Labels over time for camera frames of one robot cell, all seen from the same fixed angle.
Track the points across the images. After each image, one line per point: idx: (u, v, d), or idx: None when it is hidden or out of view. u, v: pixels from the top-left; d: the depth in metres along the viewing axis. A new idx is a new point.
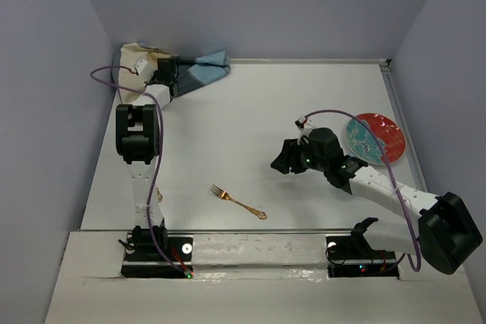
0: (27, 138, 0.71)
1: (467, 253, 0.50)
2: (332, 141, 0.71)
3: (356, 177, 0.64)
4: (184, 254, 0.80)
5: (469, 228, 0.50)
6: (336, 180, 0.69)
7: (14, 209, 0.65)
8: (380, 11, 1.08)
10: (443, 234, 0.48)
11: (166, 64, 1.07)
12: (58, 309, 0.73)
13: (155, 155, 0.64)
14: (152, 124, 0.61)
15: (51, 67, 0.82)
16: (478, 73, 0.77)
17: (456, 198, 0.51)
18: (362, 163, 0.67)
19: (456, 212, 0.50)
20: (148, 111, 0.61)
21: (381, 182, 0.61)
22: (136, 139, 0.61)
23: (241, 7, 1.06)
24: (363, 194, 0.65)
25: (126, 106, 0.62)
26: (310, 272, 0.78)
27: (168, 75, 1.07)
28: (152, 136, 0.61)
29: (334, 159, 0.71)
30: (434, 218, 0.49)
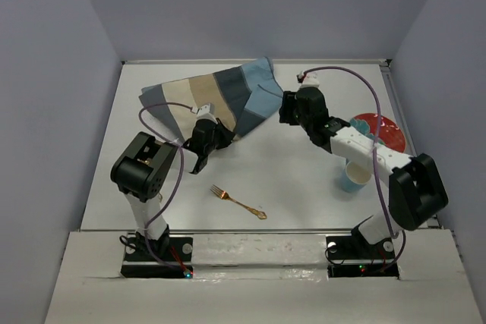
0: (27, 137, 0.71)
1: (431, 212, 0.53)
2: (319, 99, 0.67)
3: (337, 136, 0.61)
4: (184, 254, 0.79)
5: (437, 188, 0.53)
6: (318, 138, 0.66)
7: (14, 208, 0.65)
8: (379, 11, 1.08)
10: (410, 191, 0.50)
11: (200, 135, 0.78)
12: (58, 309, 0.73)
13: (149, 196, 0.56)
14: (162, 162, 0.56)
15: (51, 65, 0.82)
16: (478, 72, 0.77)
17: (428, 159, 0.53)
18: (345, 124, 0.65)
19: (426, 172, 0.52)
20: (167, 148, 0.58)
21: (361, 142, 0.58)
22: (135, 169, 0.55)
23: (241, 7, 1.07)
24: (342, 152, 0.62)
25: (149, 136, 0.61)
26: (310, 272, 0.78)
27: (202, 146, 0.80)
28: (153, 171, 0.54)
29: (318, 117, 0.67)
30: (405, 174, 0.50)
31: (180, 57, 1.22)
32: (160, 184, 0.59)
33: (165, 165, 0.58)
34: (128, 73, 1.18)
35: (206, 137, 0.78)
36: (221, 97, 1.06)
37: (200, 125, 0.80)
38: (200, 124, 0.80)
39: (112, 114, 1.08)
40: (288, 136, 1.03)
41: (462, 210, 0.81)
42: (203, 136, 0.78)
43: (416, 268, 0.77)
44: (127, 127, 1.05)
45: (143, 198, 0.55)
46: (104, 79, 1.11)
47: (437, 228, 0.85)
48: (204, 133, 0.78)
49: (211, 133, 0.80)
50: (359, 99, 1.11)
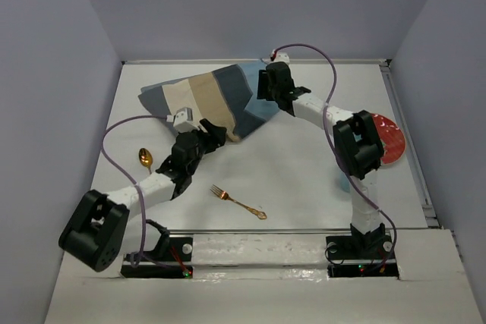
0: (27, 137, 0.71)
1: (372, 161, 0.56)
2: (285, 70, 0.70)
3: (298, 99, 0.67)
4: (184, 254, 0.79)
5: (374, 140, 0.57)
6: (283, 104, 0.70)
7: (14, 208, 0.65)
8: (379, 11, 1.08)
10: (349, 139, 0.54)
11: (180, 154, 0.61)
12: (58, 309, 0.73)
13: (104, 264, 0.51)
14: (110, 232, 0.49)
15: (51, 66, 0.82)
16: (477, 72, 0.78)
17: (368, 115, 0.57)
18: (307, 91, 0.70)
19: (366, 127, 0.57)
20: (114, 215, 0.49)
21: (317, 103, 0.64)
22: (84, 243, 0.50)
23: (241, 7, 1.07)
24: (301, 114, 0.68)
25: (97, 196, 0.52)
26: (310, 272, 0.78)
27: (184, 165, 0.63)
28: (102, 247, 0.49)
29: (283, 86, 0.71)
30: (345, 126, 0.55)
31: (180, 57, 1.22)
32: (117, 245, 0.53)
33: (118, 232, 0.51)
34: (127, 74, 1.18)
35: (187, 155, 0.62)
36: (221, 97, 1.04)
37: (181, 141, 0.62)
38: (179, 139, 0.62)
39: (112, 115, 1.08)
40: (288, 136, 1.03)
41: (462, 210, 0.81)
42: (184, 154, 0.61)
43: (416, 268, 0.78)
44: (127, 127, 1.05)
45: (99, 269, 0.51)
46: (104, 80, 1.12)
47: (437, 228, 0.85)
48: (184, 151, 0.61)
49: (194, 149, 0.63)
50: (359, 99, 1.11)
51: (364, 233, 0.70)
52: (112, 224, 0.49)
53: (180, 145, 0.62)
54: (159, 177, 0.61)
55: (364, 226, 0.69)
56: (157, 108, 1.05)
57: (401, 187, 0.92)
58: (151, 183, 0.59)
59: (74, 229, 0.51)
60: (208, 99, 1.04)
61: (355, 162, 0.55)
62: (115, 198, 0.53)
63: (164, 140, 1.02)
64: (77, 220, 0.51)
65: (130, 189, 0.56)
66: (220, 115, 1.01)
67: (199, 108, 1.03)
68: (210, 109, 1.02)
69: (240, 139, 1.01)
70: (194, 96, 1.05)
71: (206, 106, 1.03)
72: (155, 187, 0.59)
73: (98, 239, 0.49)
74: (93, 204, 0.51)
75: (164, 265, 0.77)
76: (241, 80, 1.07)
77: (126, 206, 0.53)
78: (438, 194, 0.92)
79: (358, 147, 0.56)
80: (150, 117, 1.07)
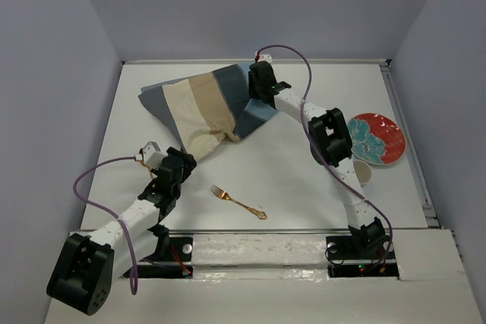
0: (27, 137, 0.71)
1: (341, 152, 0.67)
2: (266, 67, 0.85)
3: (279, 95, 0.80)
4: (184, 254, 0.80)
5: (345, 134, 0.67)
6: (266, 98, 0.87)
7: (14, 208, 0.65)
8: (379, 11, 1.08)
10: (321, 134, 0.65)
11: (165, 174, 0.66)
12: (58, 309, 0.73)
13: (95, 306, 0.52)
14: (97, 275, 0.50)
15: (51, 65, 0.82)
16: (478, 72, 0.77)
17: (339, 113, 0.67)
18: (288, 85, 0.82)
19: (337, 122, 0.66)
20: (99, 259, 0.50)
21: (295, 99, 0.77)
22: (73, 289, 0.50)
23: (241, 7, 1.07)
24: (282, 107, 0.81)
25: (79, 240, 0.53)
26: (310, 272, 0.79)
27: (168, 186, 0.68)
28: (91, 291, 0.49)
29: (266, 82, 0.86)
30: (318, 122, 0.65)
31: (181, 57, 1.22)
32: (107, 284, 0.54)
33: (106, 273, 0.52)
34: (127, 73, 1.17)
35: (172, 176, 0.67)
36: (220, 97, 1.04)
37: (166, 162, 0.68)
38: (163, 162, 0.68)
39: (112, 114, 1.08)
40: (288, 136, 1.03)
41: (463, 210, 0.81)
42: (170, 175, 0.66)
43: (416, 268, 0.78)
44: (127, 127, 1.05)
45: (91, 312, 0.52)
46: (104, 79, 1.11)
47: (437, 228, 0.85)
48: (171, 170, 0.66)
49: (179, 170, 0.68)
50: (360, 99, 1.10)
51: (359, 228, 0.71)
52: (99, 267, 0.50)
53: (165, 165, 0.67)
54: (143, 202, 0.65)
55: (357, 221, 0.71)
56: (157, 108, 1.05)
57: (401, 187, 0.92)
58: (135, 212, 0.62)
59: (59, 276, 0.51)
60: (208, 99, 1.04)
61: (326, 154, 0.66)
62: (98, 238, 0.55)
63: (164, 140, 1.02)
64: (61, 267, 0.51)
65: (112, 224, 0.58)
66: (221, 116, 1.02)
67: (200, 108, 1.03)
68: (210, 110, 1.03)
69: (240, 139, 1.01)
70: (194, 97, 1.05)
71: (207, 106, 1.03)
72: (140, 215, 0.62)
73: (86, 284, 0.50)
74: (75, 249, 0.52)
75: (160, 262, 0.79)
76: (241, 80, 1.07)
77: (110, 246, 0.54)
78: (438, 194, 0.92)
79: (330, 141, 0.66)
80: (150, 117, 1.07)
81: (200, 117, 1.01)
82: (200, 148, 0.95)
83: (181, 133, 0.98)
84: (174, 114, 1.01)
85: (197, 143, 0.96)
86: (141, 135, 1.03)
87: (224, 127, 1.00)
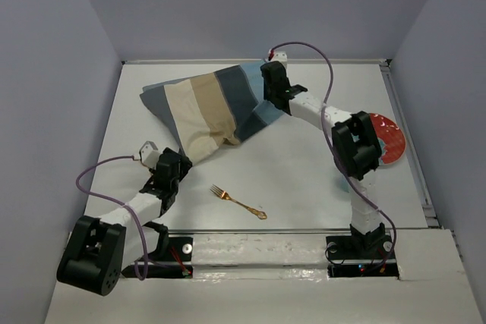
0: (27, 137, 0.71)
1: (370, 162, 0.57)
2: (280, 67, 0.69)
3: (294, 99, 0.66)
4: (184, 254, 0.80)
5: (372, 140, 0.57)
6: (279, 102, 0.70)
7: (14, 207, 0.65)
8: (379, 11, 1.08)
10: (348, 142, 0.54)
11: (164, 170, 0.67)
12: (58, 309, 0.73)
13: (108, 287, 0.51)
14: (110, 253, 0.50)
15: (51, 65, 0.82)
16: (478, 72, 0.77)
17: (365, 116, 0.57)
18: (304, 89, 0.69)
19: (364, 127, 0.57)
20: (112, 236, 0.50)
21: (314, 103, 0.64)
22: (85, 269, 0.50)
23: (241, 7, 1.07)
24: (298, 114, 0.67)
25: (89, 221, 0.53)
26: (310, 272, 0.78)
27: (168, 182, 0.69)
28: (105, 269, 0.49)
29: (279, 85, 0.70)
30: (344, 127, 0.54)
31: (181, 57, 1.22)
32: (118, 266, 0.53)
33: (118, 253, 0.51)
34: (128, 73, 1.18)
35: (171, 171, 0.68)
36: (222, 98, 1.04)
37: (164, 158, 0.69)
38: (162, 158, 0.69)
39: (113, 114, 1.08)
40: (288, 136, 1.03)
41: (462, 210, 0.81)
42: (168, 170, 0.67)
43: (416, 268, 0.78)
44: (127, 127, 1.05)
45: (105, 294, 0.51)
46: (104, 79, 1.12)
47: (437, 228, 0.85)
48: (168, 165, 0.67)
49: (177, 165, 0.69)
50: (360, 99, 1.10)
51: (364, 233, 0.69)
52: (112, 243, 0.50)
53: (163, 160, 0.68)
54: (143, 196, 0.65)
55: (364, 227, 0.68)
56: (157, 108, 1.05)
57: (402, 187, 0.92)
58: (139, 201, 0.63)
59: (71, 259, 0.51)
60: (209, 99, 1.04)
61: (354, 164, 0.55)
62: (107, 220, 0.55)
63: (165, 140, 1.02)
64: (73, 248, 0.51)
65: (121, 210, 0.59)
66: (220, 115, 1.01)
67: (200, 109, 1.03)
68: (211, 110, 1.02)
69: (240, 139, 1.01)
70: (195, 97, 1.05)
71: (207, 106, 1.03)
72: (143, 205, 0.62)
73: (100, 262, 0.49)
74: (86, 230, 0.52)
75: (160, 262, 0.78)
76: (243, 80, 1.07)
77: (121, 224, 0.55)
78: (438, 194, 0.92)
79: (357, 149, 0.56)
80: (151, 117, 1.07)
81: (200, 116, 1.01)
82: (199, 149, 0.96)
83: (181, 134, 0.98)
84: (174, 114, 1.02)
85: (196, 145, 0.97)
86: (141, 135, 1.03)
87: (224, 127, 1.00)
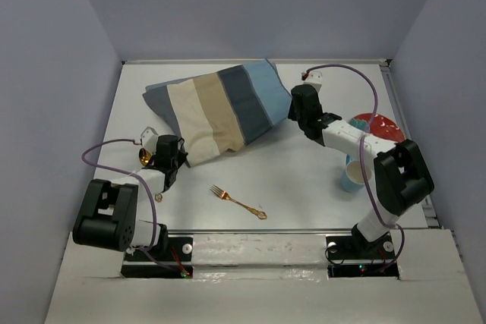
0: (27, 138, 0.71)
1: (418, 196, 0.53)
2: (312, 95, 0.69)
3: (329, 128, 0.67)
4: (184, 254, 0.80)
5: (421, 173, 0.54)
6: (310, 132, 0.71)
7: (14, 207, 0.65)
8: (379, 11, 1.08)
10: (394, 173, 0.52)
11: (164, 148, 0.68)
12: (58, 309, 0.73)
13: (123, 244, 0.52)
14: (125, 208, 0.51)
15: (50, 67, 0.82)
16: (478, 72, 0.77)
17: (412, 146, 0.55)
18: (338, 118, 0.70)
19: (411, 158, 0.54)
20: (126, 193, 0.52)
21: (350, 131, 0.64)
22: (100, 226, 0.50)
23: (241, 7, 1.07)
24: (332, 143, 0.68)
25: (102, 182, 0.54)
26: (310, 272, 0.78)
27: (169, 160, 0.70)
28: (121, 224, 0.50)
29: (312, 113, 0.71)
30: (389, 158, 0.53)
31: (181, 57, 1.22)
32: (133, 224, 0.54)
33: (131, 210, 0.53)
34: (128, 74, 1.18)
35: (171, 149, 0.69)
36: (224, 98, 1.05)
37: (163, 136, 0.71)
38: (162, 136, 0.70)
39: (112, 115, 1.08)
40: (288, 136, 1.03)
41: (463, 210, 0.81)
42: (168, 148, 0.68)
43: (415, 267, 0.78)
44: (127, 127, 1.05)
45: (121, 250, 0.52)
46: (104, 80, 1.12)
47: (437, 228, 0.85)
48: (168, 143, 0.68)
49: (176, 144, 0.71)
50: (360, 99, 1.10)
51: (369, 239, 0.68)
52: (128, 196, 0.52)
53: (163, 139, 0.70)
54: (146, 171, 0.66)
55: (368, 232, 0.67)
56: (158, 108, 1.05)
57: None
58: (144, 171, 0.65)
59: (86, 217, 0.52)
60: (212, 99, 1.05)
61: (402, 199, 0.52)
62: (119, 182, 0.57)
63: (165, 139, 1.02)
64: (87, 208, 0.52)
65: (130, 176, 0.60)
66: (222, 114, 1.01)
67: (203, 109, 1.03)
68: (213, 110, 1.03)
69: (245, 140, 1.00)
70: (198, 98, 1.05)
71: (209, 107, 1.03)
72: (147, 175, 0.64)
73: (118, 216, 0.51)
74: (99, 190, 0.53)
75: (159, 262, 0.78)
76: (245, 80, 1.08)
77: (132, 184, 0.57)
78: (438, 193, 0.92)
79: (405, 181, 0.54)
80: (151, 117, 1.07)
81: (203, 116, 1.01)
82: (199, 152, 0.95)
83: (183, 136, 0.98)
84: (176, 115, 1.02)
85: (197, 146, 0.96)
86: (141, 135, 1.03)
87: (225, 127, 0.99)
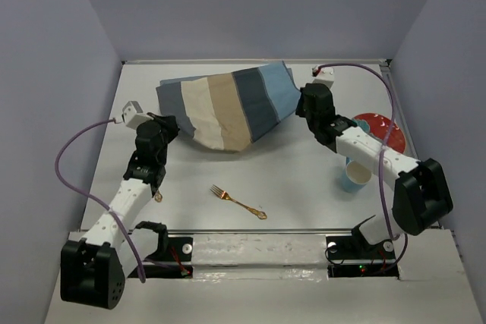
0: (27, 139, 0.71)
1: (436, 217, 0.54)
2: (327, 98, 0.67)
3: (343, 136, 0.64)
4: (184, 254, 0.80)
5: (443, 194, 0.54)
6: (323, 137, 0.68)
7: (14, 207, 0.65)
8: (379, 11, 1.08)
10: (416, 196, 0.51)
11: (146, 146, 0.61)
12: (57, 309, 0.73)
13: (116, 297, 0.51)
14: (106, 276, 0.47)
15: (50, 66, 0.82)
16: (478, 71, 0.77)
17: (435, 165, 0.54)
18: (352, 124, 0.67)
19: (433, 177, 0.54)
20: (102, 259, 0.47)
21: (367, 143, 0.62)
22: (87, 293, 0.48)
23: (241, 7, 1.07)
24: (345, 152, 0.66)
25: (75, 246, 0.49)
26: (310, 272, 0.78)
27: (154, 158, 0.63)
28: (106, 291, 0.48)
29: (324, 116, 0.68)
30: (411, 178, 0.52)
31: (181, 57, 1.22)
32: (121, 275, 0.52)
33: (115, 269, 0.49)
34: (128, 73, 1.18)
35: (153, 146, 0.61)
36: (236, 98, 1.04)
37: (142, 132, 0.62)
38: (139, 132, 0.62)
39: (112, 115, 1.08)
40: (288, 136, 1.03)
41: (463, 210, 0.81)
42: (150, 146, 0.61)
43: (415, 268, 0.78)
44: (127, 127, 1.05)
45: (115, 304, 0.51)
46: (104, 80, 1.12)
47: (437, 228, 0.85)
48: (149, 141, 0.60)
49: (159, 137, 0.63)
50: (360, 99, 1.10)
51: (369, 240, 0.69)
52: (105, 265, 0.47)
53: (142, 136, 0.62)
54: (131, 184, 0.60)
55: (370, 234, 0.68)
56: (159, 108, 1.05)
57: None
58: (124, 198, 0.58)
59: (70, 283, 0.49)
60: (224, 99, 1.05)
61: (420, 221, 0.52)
62: (94, 239, 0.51)
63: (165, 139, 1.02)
64: (69, 277, 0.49)
65: (105, 218, 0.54)
66: (232, 115, 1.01)
67: (213, 108, 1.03)
68: (223, 109, 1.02)
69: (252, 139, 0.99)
70: (211, 96, 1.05)
71: (221, 106, 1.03)
72: (130, 199, 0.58)
73: (101, 287, 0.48)
74: (74, 257, 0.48)
75: (159, 262, 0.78)
76: (260, 82, 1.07)
77: (108, 240, 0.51)
78: None
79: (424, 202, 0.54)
80: None
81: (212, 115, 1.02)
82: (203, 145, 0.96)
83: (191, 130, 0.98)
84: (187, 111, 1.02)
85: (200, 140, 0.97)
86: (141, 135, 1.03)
87: (235, 127, 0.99)
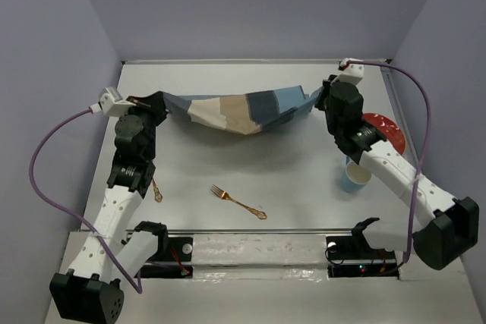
0: (27, 138, 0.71)
1: (461, 254, 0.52)
2: (358, 102, 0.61)
3: (372, 152, 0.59)
4: (184, 254, 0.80)
5: (472, 234, 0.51)
6: (347, 146, 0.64)
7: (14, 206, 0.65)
8: (379, 11, 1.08)
10: (449, 238, 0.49)
11: (127, 146, 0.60)
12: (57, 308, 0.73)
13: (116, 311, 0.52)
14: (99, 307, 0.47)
15: (50, 65, 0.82)
16: (478, 71, 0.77)
17: (472, 205, 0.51)
18: (380, 136, 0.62)
19: (468, 218, 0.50)
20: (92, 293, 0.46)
21: (399, 165, 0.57)
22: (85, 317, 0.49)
23: (241, 7, 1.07)
24: (369, 168, 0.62)
25: (64, 280, 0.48)
26: (310, 272, 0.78)
27: (138, 155, 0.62)
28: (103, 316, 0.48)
29: (349, 122, 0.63)
30: (446, 221, 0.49)
31: (181, 57, 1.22)
32: (116, 294, 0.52)
33: (108, 295, 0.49)
34: (128, 73, 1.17)
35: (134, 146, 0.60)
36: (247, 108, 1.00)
37: (121, 132, 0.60)
38: (119, 132, 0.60)
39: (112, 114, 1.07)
40: (289, 136, 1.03)
41: None
42: (133, 145, 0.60)
43: (415, 268, 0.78)
44: None
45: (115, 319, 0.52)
46: (103, 79, 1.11)
47: None
48: (130, 141, 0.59)
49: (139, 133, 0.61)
50: None
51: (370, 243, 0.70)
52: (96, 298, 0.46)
53: (123, 136, 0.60)
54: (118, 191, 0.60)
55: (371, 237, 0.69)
56: None
57: None
58: (110, 215, 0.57)
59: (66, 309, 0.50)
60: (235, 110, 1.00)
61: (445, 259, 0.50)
62: (84, 269, 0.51)
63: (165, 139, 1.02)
64: (65, 306, 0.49)
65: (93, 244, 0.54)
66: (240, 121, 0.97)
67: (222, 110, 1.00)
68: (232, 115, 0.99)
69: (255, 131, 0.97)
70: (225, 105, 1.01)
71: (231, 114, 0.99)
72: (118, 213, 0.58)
73: (97, 313, 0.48)
74: (64, 290, 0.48)
75: (160, 262, 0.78)
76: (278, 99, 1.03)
77: (97, 272, 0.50)
78: None
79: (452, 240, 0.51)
80: None
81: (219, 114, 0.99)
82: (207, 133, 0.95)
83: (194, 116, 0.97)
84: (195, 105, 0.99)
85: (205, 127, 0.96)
86: None
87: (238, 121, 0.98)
